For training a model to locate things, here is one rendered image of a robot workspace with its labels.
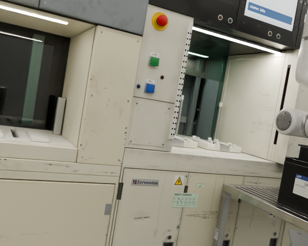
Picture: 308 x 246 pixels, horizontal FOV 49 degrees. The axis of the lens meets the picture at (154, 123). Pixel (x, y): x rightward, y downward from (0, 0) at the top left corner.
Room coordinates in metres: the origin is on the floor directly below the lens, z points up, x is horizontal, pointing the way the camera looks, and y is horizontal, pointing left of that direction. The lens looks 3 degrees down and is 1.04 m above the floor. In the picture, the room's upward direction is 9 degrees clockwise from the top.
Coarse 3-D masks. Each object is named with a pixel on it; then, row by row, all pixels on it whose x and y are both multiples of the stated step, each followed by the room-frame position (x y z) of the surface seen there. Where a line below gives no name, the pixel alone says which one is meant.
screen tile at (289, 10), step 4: (276, 0) 1.50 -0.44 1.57; (280, 0) 1.51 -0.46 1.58; (292, 0) 1.54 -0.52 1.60; (276, 4) 1.50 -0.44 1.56; (280, 4) 1.51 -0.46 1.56; (284, 4) 1.52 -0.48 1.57; (288, 4) 1.53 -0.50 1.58; (292, 4) 1.54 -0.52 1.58; (276, 8) 1.50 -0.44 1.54; (280, 8) 1.51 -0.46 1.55; (284, 8) 1.52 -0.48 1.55; (288, 8) 1.54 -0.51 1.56; (292, 8) 1.55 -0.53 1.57; (288, 12) 1.54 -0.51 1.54; (292, 12) 1.55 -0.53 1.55
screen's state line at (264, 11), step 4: (248, 4) 1.44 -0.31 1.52; (252, 4) 1.44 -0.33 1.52; (256, 4) 1.45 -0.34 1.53; (248, 8) 1.44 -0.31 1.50; (252, 8) 1.45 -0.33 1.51; (256, 8) 1.46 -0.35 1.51; (260, 8) 1.46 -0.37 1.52; (264, 8) 1.48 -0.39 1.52; (256, 12) 1.46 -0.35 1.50; (260, 12) 1.47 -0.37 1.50; (264, 12) 1.48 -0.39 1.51; (268, 12) 1.49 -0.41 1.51; (272, 12) 1.50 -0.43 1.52; (276, 12) 1.51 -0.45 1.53; (268, 16) 1.49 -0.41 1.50; (272, 16) 1.50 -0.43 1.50; (276, 16) 1.51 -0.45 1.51; (280, 16) 1.52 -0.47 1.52; (284, 16) 1.53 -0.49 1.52; (288, 16) 1.54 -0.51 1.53; (280, 20) 1.52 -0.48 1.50; (284, 20) 1.53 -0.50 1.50; (288, 20) 1.54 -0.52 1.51
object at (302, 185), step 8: (288, 160) 1.23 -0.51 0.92; (296, 160) 1.20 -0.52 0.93; (288, 168) 1.22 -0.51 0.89; (296, 168) 1.19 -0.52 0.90; (304, 168) 1.16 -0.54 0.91; (288, 176) 1.22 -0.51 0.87; (296, 176) 1.19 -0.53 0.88; (304, 176) 1.16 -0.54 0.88; (280, 184) 1.25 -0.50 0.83; (288, 184) 1.21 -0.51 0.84; (296, 184) 1.18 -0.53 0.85; (304, 184) 1.15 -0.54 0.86; (280, 192) 1.24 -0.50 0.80; (288, 192) 1.21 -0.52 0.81; (296, 192) 1.18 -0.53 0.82; (304, 192) 1.15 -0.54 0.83; (280, 200) 1.23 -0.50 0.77; (288, 200) 1.20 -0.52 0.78; (296, 200) 1.17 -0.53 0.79; (304, 200) 1.14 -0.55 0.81; (296, 208) 1.17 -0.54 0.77; (304, 208) 1.14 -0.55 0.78
